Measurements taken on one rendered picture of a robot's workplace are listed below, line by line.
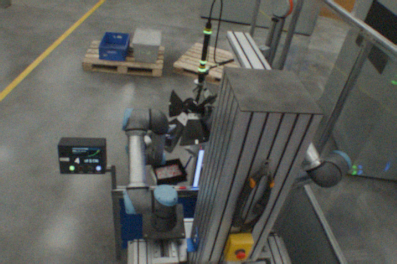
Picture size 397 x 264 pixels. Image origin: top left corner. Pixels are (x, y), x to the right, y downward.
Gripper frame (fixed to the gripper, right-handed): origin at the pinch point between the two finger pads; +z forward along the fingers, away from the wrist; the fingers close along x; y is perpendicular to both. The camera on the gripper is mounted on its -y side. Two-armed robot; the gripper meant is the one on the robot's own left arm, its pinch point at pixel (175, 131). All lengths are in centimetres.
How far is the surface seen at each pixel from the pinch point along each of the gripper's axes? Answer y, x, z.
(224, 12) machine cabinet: 348, 48, 455
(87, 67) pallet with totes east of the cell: 304, 74, 93
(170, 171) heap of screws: 1.7, 34.2, -2.4
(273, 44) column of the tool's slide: -8, -42, 90
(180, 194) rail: -15.8, 38.7, -9.5
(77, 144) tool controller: 15, -9, -59
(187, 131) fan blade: -2.8, 2.0, 7.8
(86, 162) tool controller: 11, 2, -58
